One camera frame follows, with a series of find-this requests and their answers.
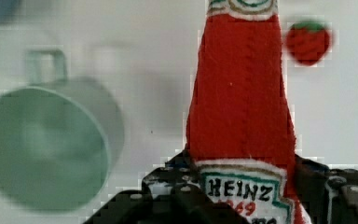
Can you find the green mug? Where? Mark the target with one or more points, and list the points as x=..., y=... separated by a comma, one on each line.
x=59, y=136

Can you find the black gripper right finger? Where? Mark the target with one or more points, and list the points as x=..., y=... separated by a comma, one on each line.
x=329, y=196

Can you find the red plush ketchup bottle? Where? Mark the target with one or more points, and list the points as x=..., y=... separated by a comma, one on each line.
x=239, y=132

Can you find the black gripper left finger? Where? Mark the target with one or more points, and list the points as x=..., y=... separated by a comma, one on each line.
x=170, y=194

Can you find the small red strawberry toy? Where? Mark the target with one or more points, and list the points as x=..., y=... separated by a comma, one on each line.
x=308, y=41

